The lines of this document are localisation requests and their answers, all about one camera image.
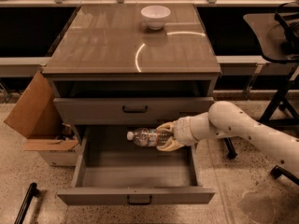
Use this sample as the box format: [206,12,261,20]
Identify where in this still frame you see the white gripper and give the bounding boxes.
[156,117,192,152]

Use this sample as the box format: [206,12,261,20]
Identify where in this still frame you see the clear plastic water bottle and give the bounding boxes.
[127,128,173,147]

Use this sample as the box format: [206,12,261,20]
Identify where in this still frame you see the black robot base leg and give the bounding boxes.
[14,182,39,224]

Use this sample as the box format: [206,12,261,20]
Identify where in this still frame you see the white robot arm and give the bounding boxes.
[157,101,299,177]

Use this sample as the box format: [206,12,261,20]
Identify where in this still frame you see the open middle drawer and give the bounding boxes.
[57,125,215,205]

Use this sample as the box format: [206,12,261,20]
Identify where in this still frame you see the grey drawer cabinet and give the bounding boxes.
[43,4,221,139]

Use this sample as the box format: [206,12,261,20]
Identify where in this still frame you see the partly open top drawer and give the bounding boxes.
[54,97,213,125]

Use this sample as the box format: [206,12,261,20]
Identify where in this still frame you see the black chair leg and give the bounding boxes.
[270,165,299,186]

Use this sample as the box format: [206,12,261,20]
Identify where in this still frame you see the white ceramic bowl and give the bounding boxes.
[141,6,171,30]

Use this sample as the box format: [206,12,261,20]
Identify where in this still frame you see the brown cardboard box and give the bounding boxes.
[5,71,81,167]

